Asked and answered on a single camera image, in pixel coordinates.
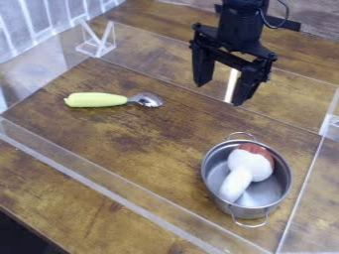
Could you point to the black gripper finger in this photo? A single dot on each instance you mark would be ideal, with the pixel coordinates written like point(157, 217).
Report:
point(204, 65)
point(256, 73)

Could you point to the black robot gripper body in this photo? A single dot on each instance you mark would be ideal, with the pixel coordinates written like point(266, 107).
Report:
point(233, 42)

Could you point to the red white plush mushroom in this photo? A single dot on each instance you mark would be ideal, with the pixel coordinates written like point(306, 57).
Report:
point(252, 165)

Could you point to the silver metal pot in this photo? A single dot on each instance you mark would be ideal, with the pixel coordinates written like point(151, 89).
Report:
point(250, 210)

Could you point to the black bar on table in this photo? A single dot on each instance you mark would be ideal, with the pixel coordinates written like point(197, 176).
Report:
point(276, 23)

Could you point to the clear acrylic front barrier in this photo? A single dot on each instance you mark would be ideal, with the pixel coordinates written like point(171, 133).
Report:
point(197, 229)

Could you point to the clear acrylic barrier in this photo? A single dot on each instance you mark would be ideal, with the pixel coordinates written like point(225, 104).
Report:
point(312, 232)
point(197, 229)

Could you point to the clear acrylic right barrier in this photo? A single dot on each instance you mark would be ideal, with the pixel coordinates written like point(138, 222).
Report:
point(312, 232)

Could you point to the clear acrylic triangle bracket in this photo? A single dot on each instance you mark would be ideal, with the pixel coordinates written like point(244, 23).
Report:
point(97, 46)

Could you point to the yellow handled metal spoon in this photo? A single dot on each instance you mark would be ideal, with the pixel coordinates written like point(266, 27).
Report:
point(99, 99)

